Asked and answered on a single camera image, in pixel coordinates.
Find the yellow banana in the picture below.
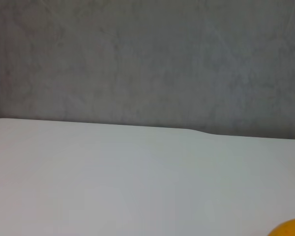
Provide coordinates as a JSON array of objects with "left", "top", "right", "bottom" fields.
[{"left": 267, "top": 217, "right": 295, "bottom": 236}]

